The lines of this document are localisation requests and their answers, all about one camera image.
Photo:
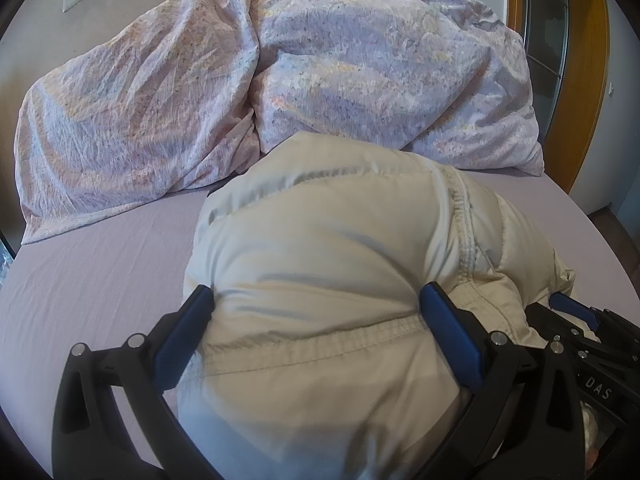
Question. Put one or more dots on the lilac floral duvet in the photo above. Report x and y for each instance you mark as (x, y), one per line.
(325, 60)

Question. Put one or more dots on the cream puffer jacket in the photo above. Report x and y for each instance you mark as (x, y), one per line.
(325, 260)

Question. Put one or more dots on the wooden frame glass door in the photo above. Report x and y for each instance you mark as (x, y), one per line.
(590, 85)

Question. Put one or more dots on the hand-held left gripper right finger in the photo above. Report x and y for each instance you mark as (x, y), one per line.
(452, 340)

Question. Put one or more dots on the glass door panel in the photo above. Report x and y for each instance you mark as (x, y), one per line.
(545, 35)

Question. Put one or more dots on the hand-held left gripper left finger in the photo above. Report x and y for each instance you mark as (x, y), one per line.
(182, 340)

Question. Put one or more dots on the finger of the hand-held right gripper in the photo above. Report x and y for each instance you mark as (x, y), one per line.
(575, 307)
(547, 325)

